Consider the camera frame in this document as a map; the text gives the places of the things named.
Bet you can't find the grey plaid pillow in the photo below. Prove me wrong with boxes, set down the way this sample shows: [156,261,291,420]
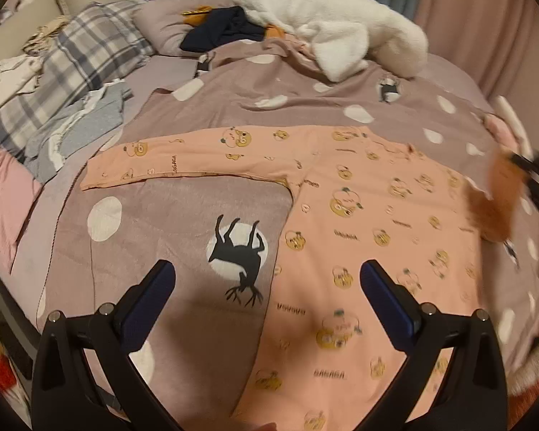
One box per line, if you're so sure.
[0,0,160,158]

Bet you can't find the white printed garment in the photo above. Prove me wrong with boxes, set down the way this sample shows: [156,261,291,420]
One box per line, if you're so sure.
[0,54,43,108]

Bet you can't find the mauve deer print blanket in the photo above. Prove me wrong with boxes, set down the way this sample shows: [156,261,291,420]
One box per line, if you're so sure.
[9,37,539,418]

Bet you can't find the white fluffy fleece blanket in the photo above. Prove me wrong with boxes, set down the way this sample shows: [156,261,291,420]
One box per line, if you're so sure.
[232,0,428,83]

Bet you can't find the mauve pillow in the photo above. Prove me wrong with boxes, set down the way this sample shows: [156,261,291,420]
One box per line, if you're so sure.
[132,0,234,59]

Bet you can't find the dark navy garment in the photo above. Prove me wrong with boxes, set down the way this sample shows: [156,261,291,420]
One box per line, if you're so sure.
[180,6,268,54]

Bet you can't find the pink and cream folded clothes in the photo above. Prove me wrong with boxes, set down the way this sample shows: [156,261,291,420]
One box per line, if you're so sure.
[483,96,534,159]

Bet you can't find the grey folded garment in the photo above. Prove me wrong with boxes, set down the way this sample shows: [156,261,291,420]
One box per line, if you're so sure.
[24,80,132,184]

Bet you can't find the pink cartoon print baby onesie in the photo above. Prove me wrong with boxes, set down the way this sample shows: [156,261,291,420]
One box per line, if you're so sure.
[82,126,481,430]

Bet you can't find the pink folded cloth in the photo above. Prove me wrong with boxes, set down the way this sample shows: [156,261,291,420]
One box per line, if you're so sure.
[0,148,42,273]

